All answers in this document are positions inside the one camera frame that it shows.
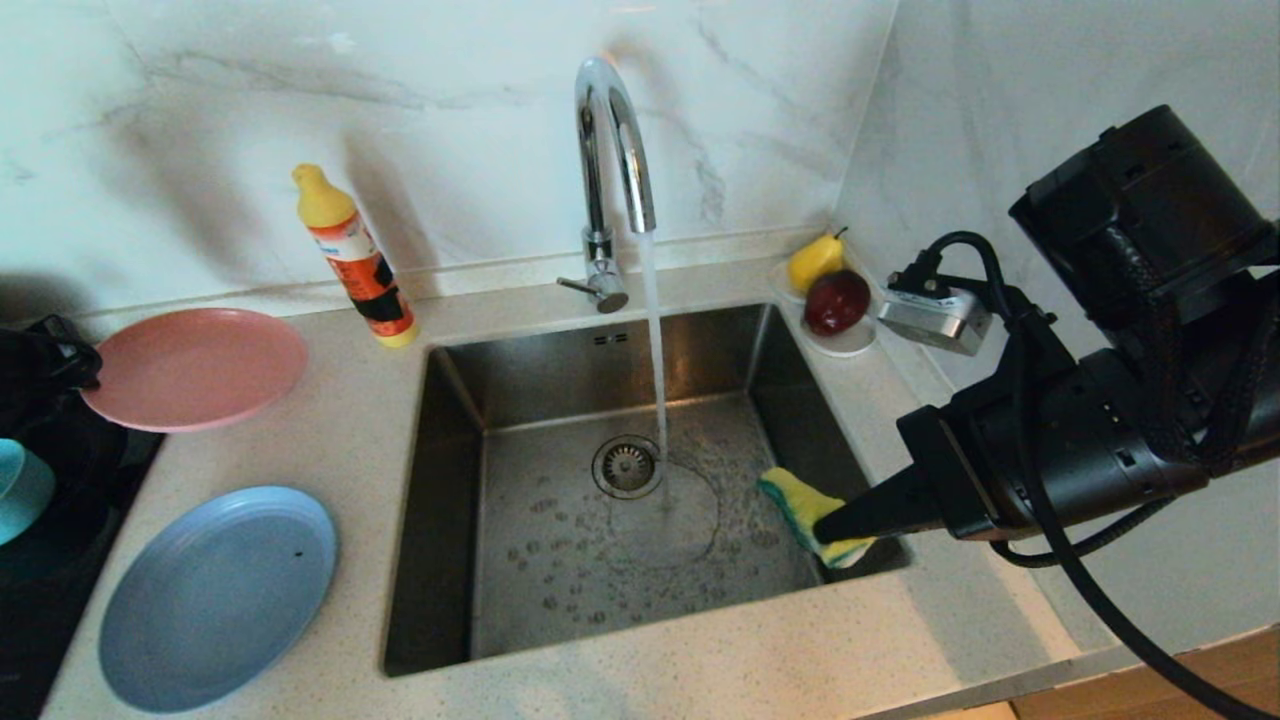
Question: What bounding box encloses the orange detergent bottle yellow cap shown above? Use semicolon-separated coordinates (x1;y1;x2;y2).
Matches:
293;163;420;349

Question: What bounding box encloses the blue plastic plate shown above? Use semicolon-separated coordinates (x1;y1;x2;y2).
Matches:
98;485;339;714

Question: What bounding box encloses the yellow fish-shaped sponge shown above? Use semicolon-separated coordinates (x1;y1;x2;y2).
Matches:
757;466;879;570

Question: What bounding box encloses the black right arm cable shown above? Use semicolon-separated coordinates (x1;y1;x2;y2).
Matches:
905;232;1280;720

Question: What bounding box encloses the chrome gooseneck faucet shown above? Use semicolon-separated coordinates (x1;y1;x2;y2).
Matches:
556;56;658;315

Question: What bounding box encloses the teal plastic bowl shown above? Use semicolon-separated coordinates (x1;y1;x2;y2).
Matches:
0;438;57;547

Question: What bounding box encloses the round metal drain strainer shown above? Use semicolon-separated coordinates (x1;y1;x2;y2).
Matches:
591;435;666;501

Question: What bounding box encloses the thin black braided cable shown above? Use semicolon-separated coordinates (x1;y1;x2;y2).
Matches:
990;495;1179;569

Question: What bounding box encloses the yellow pear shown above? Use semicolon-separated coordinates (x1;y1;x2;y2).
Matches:
788;227;849;295

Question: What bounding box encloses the stainless steel sink basin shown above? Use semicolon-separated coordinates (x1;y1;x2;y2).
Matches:
382;303;911;678

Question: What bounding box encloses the dark red apple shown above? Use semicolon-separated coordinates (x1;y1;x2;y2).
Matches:
803;269;872;337

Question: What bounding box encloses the small white dish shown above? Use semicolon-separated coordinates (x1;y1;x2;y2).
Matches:
769;256;881;358

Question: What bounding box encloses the black glass cooktop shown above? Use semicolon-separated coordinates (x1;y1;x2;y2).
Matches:
0;430;166;720

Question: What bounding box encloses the wooden cabinet panel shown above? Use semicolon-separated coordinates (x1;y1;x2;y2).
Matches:
1010;630;1280;720

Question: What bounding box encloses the pink plastic plate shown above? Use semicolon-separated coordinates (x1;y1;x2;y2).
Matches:
82;307;310;434

